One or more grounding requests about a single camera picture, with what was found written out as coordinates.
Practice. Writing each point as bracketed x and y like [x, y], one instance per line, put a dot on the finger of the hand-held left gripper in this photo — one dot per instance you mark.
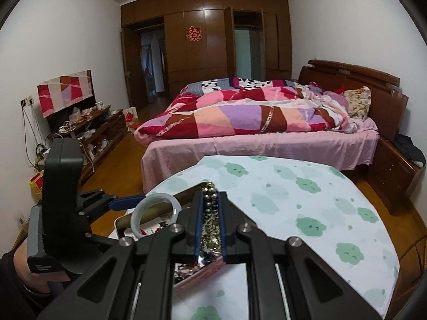
[126, 202]

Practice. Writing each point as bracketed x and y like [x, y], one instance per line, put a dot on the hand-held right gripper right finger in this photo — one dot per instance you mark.
[223, 226]

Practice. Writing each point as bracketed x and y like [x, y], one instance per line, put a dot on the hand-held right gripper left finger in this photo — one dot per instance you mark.
[199, 226]

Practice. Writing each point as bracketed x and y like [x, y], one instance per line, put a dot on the pale jade bangle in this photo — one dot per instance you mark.
[156, 198]

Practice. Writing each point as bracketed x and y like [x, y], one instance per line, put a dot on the pink metal tin box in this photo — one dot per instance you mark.
[206, 273]

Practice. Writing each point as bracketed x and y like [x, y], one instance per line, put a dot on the person's left forearm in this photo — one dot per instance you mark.
[13, 296]

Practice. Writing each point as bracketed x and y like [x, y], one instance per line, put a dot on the person's left hand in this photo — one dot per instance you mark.
[25, 266]

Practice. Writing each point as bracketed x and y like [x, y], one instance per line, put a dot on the yellow and red box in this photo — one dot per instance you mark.
[36, 183]

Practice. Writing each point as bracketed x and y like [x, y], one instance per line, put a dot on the printed paper sheet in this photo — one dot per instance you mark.
[156, 228]

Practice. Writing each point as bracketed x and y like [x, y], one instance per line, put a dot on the wooden television cabinet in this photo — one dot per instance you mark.
[110, 126]

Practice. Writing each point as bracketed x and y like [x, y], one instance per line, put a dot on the patchwork covered television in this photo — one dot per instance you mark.
[63, 90]

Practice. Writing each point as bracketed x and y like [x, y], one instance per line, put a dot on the bed with pink sheet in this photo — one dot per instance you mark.
[250, 146]

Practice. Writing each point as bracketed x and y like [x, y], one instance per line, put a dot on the red and white paper bag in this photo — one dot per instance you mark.
[130, 116]

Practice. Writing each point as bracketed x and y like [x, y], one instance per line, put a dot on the patchwork quilt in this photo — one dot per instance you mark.
[233, 116]

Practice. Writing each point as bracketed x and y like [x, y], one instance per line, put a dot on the wooden door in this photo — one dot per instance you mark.
[126, 73]

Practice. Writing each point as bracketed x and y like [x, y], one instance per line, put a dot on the wooden wardrobe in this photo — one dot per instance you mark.
[206, 66]

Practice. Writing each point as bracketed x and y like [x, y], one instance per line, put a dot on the purple pillow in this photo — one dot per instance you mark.
[333, 101]

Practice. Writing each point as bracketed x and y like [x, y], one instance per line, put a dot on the wooden nightstand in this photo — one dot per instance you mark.
[390, 173]

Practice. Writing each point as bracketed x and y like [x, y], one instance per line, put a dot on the red paper decoration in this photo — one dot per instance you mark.
[195, 33]

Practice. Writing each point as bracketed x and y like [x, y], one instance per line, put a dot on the floral pillow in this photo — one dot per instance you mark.
[358, 101]

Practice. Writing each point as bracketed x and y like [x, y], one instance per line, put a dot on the wooden headboard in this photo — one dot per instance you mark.
[383, 106]

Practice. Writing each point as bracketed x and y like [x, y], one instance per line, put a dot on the dark folded clothes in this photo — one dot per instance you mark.
[410, 150]

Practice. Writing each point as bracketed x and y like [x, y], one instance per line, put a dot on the wall power outlet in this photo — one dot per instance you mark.
[27, 100]

